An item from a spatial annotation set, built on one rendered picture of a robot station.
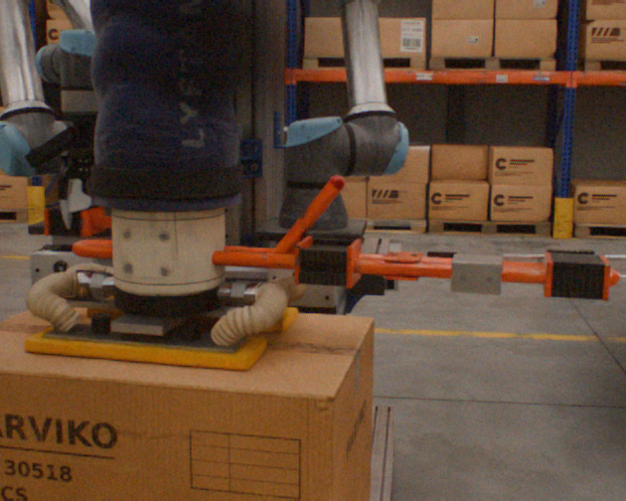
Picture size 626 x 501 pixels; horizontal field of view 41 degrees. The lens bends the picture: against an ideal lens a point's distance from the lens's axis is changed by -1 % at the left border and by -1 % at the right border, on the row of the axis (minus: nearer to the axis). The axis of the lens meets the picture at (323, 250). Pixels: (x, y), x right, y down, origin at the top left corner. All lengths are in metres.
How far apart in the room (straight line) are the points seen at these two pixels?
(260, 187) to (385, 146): 0.33
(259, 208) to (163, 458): 0.94
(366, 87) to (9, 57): 0.76
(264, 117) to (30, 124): 0.52
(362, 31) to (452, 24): 6.55
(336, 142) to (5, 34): 0.74
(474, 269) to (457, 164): 7.73
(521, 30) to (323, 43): 1.91
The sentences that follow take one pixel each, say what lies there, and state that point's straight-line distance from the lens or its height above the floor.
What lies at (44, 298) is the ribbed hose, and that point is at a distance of 1.29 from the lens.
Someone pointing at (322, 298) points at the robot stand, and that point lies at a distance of 1.66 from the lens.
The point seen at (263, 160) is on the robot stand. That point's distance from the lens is 1.96.
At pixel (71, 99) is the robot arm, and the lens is 1.60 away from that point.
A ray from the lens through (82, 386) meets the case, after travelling 1.17.
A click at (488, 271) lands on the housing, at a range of 1.18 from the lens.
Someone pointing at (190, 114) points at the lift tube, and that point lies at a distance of 1.19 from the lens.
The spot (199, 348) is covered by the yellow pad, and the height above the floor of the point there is 0.97.
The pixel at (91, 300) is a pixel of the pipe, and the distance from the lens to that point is 1.37.
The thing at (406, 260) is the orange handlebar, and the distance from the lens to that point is 1.18.
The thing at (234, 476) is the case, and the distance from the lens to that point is 1.14.
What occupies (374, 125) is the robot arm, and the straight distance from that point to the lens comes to 1.82.
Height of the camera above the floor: 1.31
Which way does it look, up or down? 10 degrees down
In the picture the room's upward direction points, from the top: 1 degrees clockwise
